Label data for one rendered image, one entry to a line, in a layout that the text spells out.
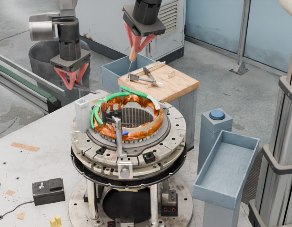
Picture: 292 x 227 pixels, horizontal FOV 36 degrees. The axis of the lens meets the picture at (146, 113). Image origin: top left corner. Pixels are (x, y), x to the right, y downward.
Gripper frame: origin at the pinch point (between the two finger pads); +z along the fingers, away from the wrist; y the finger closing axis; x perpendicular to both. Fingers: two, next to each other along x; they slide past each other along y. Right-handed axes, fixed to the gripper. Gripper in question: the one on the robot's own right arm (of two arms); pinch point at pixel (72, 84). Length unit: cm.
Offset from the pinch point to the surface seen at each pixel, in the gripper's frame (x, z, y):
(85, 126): 10.7, 5.3, 8.7
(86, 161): 16.0, 10.3, 15.5
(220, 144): 41.5, 12.6, -13.0
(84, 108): 10.5, -0.5, 8.5
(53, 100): -45, 43, -39
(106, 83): -8.7, 17.1, -27.9
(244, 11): -29, 67, -239
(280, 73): 9, 105, -229
